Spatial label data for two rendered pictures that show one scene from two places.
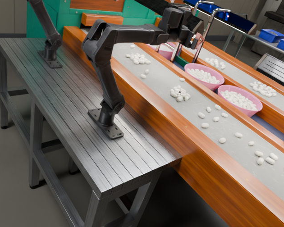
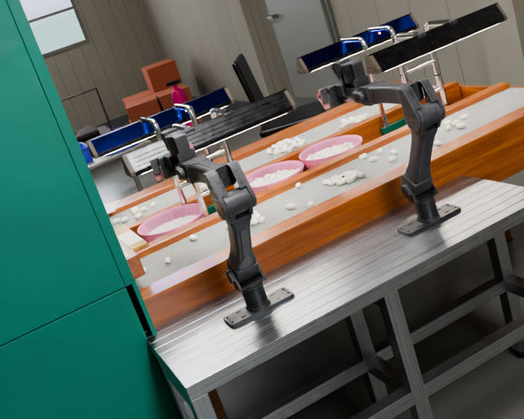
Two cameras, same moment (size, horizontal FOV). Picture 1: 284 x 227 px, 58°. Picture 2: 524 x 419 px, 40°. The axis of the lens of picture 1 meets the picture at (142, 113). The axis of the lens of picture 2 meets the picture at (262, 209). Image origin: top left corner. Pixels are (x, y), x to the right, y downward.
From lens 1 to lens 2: 2.17 m
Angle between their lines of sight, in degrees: 56
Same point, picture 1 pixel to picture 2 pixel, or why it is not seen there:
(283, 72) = (397, 52)
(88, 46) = (428, 112)
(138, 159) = (486, 190)
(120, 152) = (481, 200)
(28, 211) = not seen: outside the picture
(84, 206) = (462, 404)
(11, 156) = not seen: outside the picture
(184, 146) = (456, 162)
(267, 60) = (378, 56)
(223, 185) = (503, 141)
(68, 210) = not seen: outside the picture
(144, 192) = not seen: hidden behind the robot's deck
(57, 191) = (498, 337)
